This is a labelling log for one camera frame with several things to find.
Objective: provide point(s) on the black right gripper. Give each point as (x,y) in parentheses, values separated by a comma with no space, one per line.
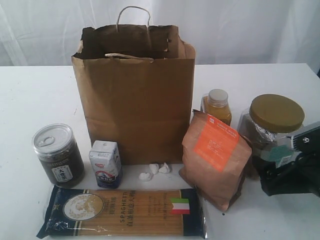
(301,176)

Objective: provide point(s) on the large clear jar gold lid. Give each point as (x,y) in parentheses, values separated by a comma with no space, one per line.
(265,125)

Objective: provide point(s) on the small yellow spice bottle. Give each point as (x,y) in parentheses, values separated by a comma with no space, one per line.
(216,104)

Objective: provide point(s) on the brown paper shopping bag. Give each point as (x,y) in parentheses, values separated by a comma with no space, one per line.
(136,89)

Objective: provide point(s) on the dark tea can silver lid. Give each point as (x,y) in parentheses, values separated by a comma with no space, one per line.
(57,150)

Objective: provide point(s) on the brown pouch orange label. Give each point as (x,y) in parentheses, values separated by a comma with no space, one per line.
(214,160)

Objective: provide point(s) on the small blue white milk carton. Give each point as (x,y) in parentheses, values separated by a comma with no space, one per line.
(106,163)

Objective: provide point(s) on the spaghetti package dark blue ends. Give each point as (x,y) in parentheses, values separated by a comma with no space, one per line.
(86,212)

